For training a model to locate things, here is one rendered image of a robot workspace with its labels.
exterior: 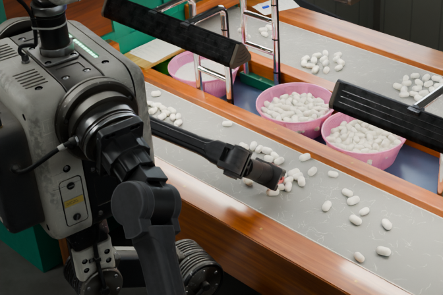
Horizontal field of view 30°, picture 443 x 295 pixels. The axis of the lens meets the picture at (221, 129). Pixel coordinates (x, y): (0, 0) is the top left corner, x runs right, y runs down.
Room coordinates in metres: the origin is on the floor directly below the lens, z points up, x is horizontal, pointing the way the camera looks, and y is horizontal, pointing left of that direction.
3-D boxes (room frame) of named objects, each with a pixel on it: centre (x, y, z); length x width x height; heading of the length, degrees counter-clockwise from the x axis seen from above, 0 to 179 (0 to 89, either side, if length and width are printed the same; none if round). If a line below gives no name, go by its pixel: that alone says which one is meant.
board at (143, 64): (2.86, 0.19, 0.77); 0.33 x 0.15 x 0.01; 133
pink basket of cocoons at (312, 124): (2.37, -0.25, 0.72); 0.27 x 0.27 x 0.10
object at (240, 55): (2.38, 0.13, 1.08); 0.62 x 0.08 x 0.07; 43
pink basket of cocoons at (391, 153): (2.17, -0.44, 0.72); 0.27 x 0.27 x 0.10
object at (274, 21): (2.70, -0.22, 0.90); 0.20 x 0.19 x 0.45; 43
